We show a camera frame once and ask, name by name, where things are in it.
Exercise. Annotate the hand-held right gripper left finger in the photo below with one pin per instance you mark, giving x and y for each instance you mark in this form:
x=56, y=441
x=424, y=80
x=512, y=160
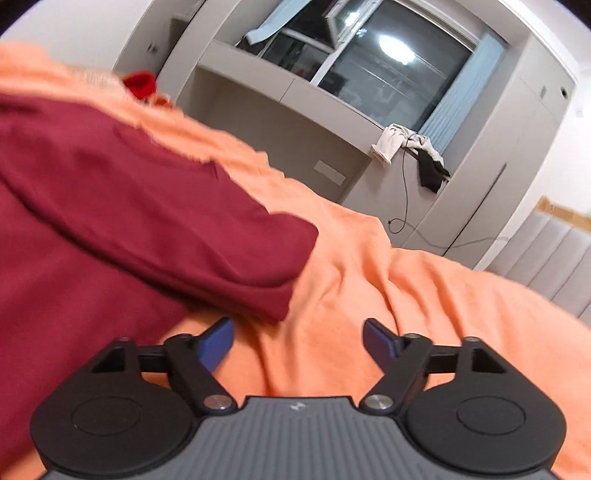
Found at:
x=216, y=342

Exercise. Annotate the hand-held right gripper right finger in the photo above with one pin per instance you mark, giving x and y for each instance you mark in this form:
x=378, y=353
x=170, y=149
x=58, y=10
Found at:
x=379, y=342

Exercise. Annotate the maroon garment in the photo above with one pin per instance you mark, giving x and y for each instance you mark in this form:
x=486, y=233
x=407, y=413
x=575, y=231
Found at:
x=115, y=221

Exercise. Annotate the orange bed sheet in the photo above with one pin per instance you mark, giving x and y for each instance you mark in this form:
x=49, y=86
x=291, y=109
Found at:
x=392, y=300

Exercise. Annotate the black cloth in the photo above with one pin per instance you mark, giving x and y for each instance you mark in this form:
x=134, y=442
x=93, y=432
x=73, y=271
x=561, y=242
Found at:
x=431, y=173

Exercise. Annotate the grey padded headboard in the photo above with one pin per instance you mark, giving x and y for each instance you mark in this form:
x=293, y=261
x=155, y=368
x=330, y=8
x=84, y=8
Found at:
x=545, y=258

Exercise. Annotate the white cloth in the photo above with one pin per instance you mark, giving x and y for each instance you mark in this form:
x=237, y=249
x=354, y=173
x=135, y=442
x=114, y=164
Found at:
x=387, y=141

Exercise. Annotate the grey wardrobe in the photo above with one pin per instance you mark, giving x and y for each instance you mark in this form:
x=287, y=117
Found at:
x=152, y=41
x=498, y=152

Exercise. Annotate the grey window ledge unit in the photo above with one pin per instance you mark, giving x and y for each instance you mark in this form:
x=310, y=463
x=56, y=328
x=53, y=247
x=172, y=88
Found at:
x=295, y=115

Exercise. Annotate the light blue curtain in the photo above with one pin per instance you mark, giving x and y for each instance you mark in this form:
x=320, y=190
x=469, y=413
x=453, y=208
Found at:
x=466, y=92
x=270, y=25

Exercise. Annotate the red cloth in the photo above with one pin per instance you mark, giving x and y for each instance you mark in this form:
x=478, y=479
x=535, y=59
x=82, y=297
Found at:
x=141, y=84

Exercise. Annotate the window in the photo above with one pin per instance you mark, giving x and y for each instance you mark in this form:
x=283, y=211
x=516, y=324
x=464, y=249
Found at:
x=369, y=50

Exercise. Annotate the white wall label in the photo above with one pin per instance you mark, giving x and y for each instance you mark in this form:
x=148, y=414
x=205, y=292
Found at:
x=330, y=172

